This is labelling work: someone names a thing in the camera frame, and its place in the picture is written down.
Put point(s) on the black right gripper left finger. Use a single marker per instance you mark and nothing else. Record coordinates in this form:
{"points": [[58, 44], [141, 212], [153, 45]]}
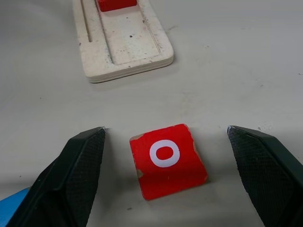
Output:
{"points": [[71, 179]]}

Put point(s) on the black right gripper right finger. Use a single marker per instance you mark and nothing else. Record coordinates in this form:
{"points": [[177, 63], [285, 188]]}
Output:
{"points": [[262, 170]]}

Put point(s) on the red letter O block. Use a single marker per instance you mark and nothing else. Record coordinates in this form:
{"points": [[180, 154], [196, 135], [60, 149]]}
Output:
{"points": [[165, 163]]}

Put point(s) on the white wooden tray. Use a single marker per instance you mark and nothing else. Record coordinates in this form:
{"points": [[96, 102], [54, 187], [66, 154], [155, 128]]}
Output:
{"points": [[123, 42]]}

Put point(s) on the blue block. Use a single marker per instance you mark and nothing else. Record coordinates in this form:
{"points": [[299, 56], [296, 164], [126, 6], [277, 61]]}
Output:
{"points": [[11, 203]]}

